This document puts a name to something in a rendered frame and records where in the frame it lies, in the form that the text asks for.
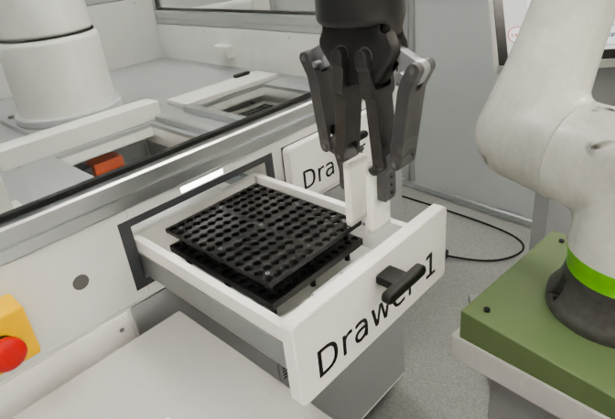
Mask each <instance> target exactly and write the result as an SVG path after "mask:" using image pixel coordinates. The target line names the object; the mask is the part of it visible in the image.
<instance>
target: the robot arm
mask: <svg viewBox="0 0 615 419"><path fill-rule="evenodd" d="M315 12H316V19H317V22H318V23H319V24H320V25H322V32H321V35H320V38H319V45H317V46H316V47H314V48H313V49H309V50H307V51H303V52H301V53H300V55H299V59H300V62H301V64H302V66H303V68H304V71H305V73H306V74H307V79H308V84H309V88H310V94H311V99H312V103H313V109H314V114H315V118H316V124H317V128H318V138H319V142H320V147H321V149H322V150H323V151H324V152H328V151H330V152H331V153H332V154H333V155H335V157H336V159H337V160H338V161H339V172H340V186H341V188H343V189H345V205H346V220H347V225H349V226H351V227H352V226H353V225H355V224H356V223H358V222H359V221H360V220H362V219H364V218H365V217H367V222H368V233H370V234H372V235H374V234H375V233H376V232H377V231H379V230H380V229H382V228H383V227H385V226H386V225H387V224H389V223H390V222H391V216H390V199H392V198H393V197H394V195H395V193H396V184H395V183H396V180H395V171H398V170H400V169H401V168H403V167H405V166H406V165H408V164H410V163H411V162H413V161H414V160H415V154H416V148H417V141H418V135H419V129H420V123H421V116H422V110H423V103H424V97H425V91H426V84H427V82H428V80H429V78H430V77H431V75H432V73H433V71H434V69H435V67H436V63H435V61H434V60H433V59H432V58H430V57H427V58H424V59H421V58H420V57H419V56H417V55H416V54H415V53H414V52H413V51H411V50H410V49H409V48H408V41H407V39H406V36H405V33H404V29H403V23H404V19H405V13H406V0H315ZM614 19H615V0H532V1H531V3H530V5H529V7H528V10H527V12H526V15H525V18H524V20H523V23H522V25H521V28H520V30H519V33H518V35H517V37H516V40H515V41H514V43H513V46H512V49H511V52H510V54H509V56H508V58H507V60H506V62H505V64H504V66H503V69H502V72H501V74H500V76H499V78H498V80H497V81H496V83H495V85H494V87H493V89H492V91H491V94H490V96H489V98H488V100H487V101H486V103H485V105H484V107H483V109H482V111H481V113H480V116H479V119H478V121H477V124H476V130H475V141H476V146H477V149H478V151H479V154H480V157H481V158H482V160H483V161H484V163H485V164H486V165H487V166H488V167H489V168H490V169H491V170H493V171H494V172H495V173H497V174H499V175H501V176H503V177H506V178H508V179H510V180H511V181H513V182H515V183H517V184H519V185H521V186H524V187H526V188H529V189H531V190H532V191H534V192H536V193H538V194H540V195H542V196H544V197H546V198H549V199H551V200H553V201H555V202H557V203H559V204H561V205H563V206H565V207H567V208H568V209H569V210H570V212H571V214H572V220H571V223H570V227H569V231H568V235H567V238H566V247H567V254H566V259H565V261H564V263H563V265H562V266H561V267H560V268H559V269H558V270H556V271H555V272H553V273H552V274H551V275H550V277H549V278H548V281H547V284H546V289H545V300H546V303H547V305H548V307H549V308H550V310H551V312H552V313H553V314H554V315H555V317H556V318H557V319H558V320H559V321H560V322H561V323H562V324H564V325H565V326H566V327H567V328H569V329H571V330H572V331H574V332H575V333H577V334H578V335H579V336H581V337H583V338H586V339H588V340H590V341H593V342H595V343H598V344H600V345H603V346H606V347H609V348H613V349H615V106H610V105H607V104H603V103H600V102H596V101H595V100H594V99H593V98H592V95H591V91H592V87H593V84H594V81H595V78H596V75H597V71H598V68H599V64H600V61H601V57H602V54H603V51H604V48H605V46H606V43H607V40H608V37H609V34H610V30H611V28H612V25H613V22H614ZM398 65H400V70H399V73H398V74H397V77H398V79H399V80H401V81H400V83H399V86H398V90H397V95H396V104H395V111H394V102H393V92H394V87H395V85H394V71H395V70H396V68H397V67H398ZM361 100H365V106H366V114H367V122H368V129H369V137H370V145H371V153H372V166H371V167H368V168H367V155H366V154H364V153H360V152H361V151H363V149H364V147H362V146H360V141H361ZM331 134H332V136H330V135H331ZM358 153H360V154H359V155H357V154H358Z"/></svg>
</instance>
